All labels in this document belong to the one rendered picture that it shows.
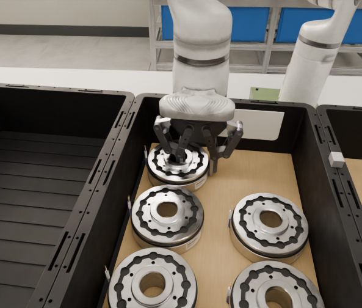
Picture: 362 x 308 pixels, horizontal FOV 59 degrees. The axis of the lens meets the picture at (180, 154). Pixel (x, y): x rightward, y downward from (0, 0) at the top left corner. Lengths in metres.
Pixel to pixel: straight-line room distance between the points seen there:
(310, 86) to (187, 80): 0.45
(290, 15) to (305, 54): 1.63
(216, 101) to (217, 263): 0.21
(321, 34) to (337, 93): 0.39
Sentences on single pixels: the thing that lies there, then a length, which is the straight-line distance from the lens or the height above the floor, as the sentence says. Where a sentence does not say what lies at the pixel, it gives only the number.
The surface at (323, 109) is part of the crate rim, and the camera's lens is 0.57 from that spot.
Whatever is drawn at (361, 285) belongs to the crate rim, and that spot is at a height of 0.93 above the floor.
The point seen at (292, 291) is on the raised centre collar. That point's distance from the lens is 0.41.
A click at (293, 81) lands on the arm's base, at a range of 0.81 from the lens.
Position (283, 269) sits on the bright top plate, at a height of 0.86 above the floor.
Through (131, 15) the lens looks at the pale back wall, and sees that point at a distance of 3.31.
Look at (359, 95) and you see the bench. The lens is 1.14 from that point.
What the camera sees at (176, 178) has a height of 0.86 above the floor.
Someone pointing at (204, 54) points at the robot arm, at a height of 1.06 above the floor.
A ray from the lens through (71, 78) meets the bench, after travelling 1.15.
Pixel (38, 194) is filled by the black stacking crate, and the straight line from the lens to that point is 0.56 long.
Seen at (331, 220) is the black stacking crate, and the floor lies 0.91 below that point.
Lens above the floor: 1.22
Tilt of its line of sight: 42 degrees down
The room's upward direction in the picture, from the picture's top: straight up
